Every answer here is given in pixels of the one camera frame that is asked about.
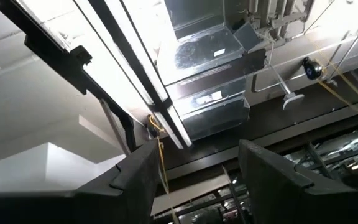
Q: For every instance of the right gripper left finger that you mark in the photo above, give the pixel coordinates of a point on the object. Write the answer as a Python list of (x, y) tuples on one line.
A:
[(141, 186)]

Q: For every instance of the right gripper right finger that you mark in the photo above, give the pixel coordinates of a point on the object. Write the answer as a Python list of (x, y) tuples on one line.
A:
[(269, 193)]

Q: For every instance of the white ceiling light strip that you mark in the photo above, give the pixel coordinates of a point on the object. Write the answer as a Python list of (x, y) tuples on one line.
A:
[(154, 56), (104, 71)]

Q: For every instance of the silver ventilation duct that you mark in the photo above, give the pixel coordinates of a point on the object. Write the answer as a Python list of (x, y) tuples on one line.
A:
[(204, 53)]

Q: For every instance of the black overhead rig beam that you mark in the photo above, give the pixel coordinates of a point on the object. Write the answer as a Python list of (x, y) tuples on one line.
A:
[(57, 59)]

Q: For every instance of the white hanging panel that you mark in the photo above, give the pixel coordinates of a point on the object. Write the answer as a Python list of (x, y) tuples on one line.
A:
[(191, 193)]

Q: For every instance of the white ceiling fixture on rod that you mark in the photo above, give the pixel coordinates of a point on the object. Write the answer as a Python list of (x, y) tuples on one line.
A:
[(292, 100)]

